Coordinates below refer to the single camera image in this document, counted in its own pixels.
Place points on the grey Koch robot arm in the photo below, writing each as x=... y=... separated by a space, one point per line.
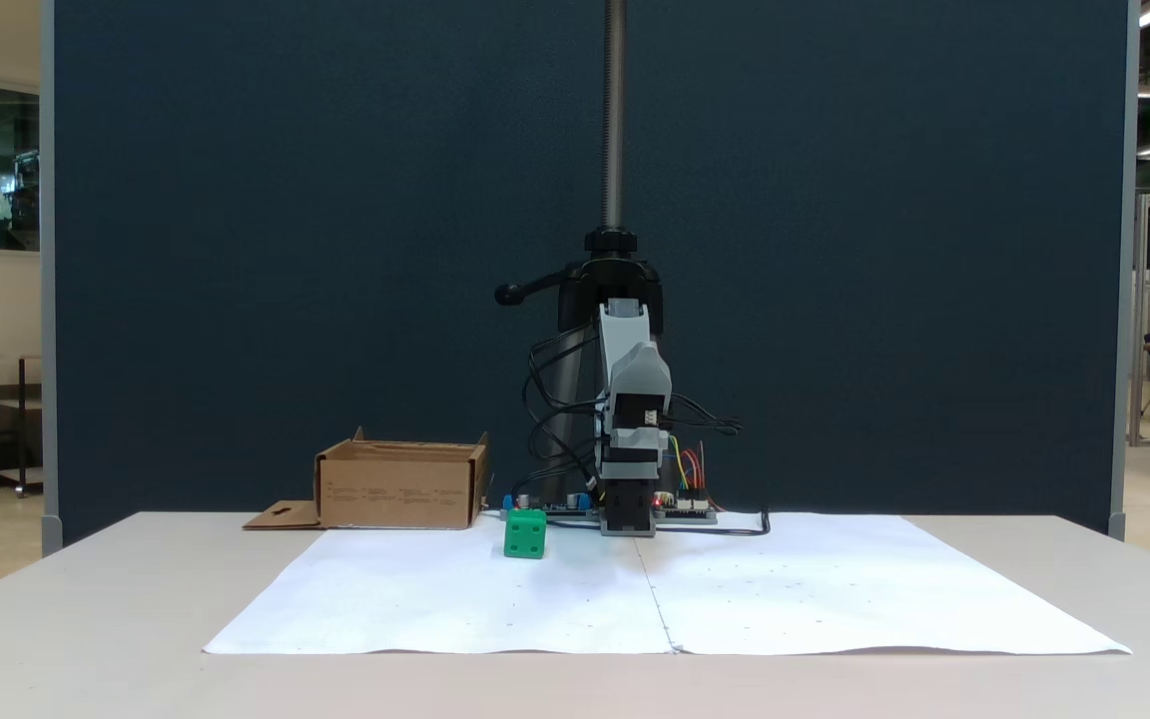
x=625 y=330

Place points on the blue circuit board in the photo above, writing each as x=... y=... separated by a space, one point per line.
x=555 y=507

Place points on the brown cardboard box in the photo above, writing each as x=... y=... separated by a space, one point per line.
x=395 y=494

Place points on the framed wall window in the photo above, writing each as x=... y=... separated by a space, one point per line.
x=8 y=170

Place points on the threaded metal pole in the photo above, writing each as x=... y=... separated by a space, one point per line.
x=614 y=110

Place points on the white paper sheet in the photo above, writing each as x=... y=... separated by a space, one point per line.
x=455 y=599
x=855 y=589

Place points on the green die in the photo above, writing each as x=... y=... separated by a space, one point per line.
x=525 y=535

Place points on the dark blue partition panel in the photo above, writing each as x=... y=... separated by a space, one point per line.
x=335 y=250

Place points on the dark shelf cart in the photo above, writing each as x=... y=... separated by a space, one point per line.
x=18 y=429

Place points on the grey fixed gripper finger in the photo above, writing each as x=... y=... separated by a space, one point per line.
x=647 y=371

